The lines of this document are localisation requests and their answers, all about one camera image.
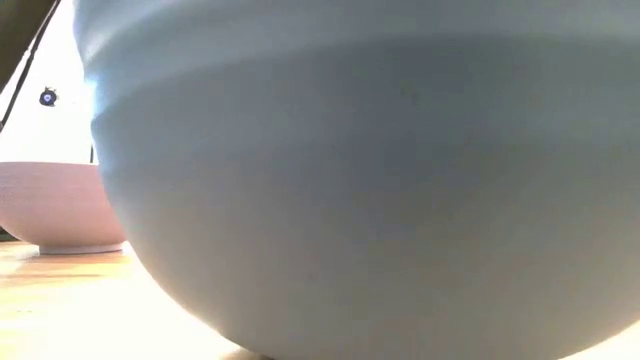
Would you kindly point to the pale green bowl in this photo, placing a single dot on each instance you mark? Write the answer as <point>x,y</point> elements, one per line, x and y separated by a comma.
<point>350,200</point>

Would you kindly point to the pink bowl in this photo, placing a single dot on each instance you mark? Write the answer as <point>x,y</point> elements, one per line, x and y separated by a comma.
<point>50,200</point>

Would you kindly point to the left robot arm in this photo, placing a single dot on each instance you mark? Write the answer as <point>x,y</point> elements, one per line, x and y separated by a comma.
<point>15,25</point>

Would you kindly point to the thin black stand pole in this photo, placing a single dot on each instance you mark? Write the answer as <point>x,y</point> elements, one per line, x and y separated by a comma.
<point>92,155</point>

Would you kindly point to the small round black device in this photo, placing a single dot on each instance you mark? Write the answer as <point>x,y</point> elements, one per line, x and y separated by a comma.
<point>48,97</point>

